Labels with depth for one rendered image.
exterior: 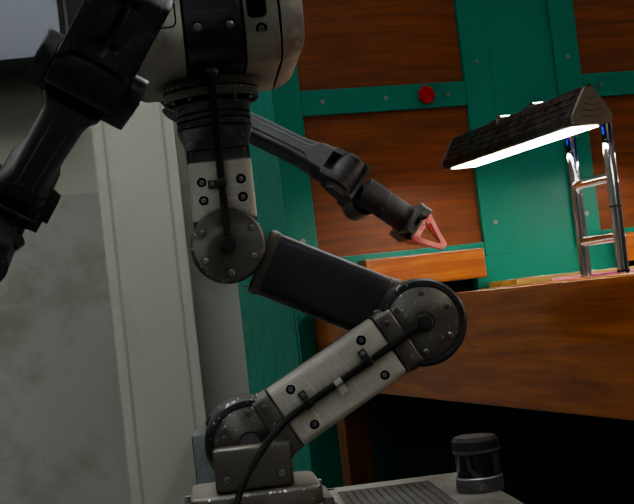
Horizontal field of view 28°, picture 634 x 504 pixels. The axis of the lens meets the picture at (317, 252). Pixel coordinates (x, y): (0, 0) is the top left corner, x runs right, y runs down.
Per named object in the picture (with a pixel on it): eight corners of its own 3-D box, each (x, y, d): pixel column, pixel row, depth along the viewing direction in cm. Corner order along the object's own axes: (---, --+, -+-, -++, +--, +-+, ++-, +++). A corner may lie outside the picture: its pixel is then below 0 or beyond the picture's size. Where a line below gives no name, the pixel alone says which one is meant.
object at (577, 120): (574, 124, 225) (570, 84, 225) (440, 170, 284) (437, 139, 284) (614, 121, 227) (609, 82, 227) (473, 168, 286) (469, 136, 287)
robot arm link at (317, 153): (159, 103, 254) (189, 64, 258) (164, 118, 259) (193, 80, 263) (341, 193, 242) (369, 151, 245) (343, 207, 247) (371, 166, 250)
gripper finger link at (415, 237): (444, 235, 257) (407, 209, 255) (457, 231, 250) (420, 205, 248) (427, 262, 255) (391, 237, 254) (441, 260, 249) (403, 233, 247)
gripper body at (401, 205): (411, 213, 256) (382, 193, 254) (430, 208, 246) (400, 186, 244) (395, 240, 254) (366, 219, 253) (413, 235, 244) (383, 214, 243)
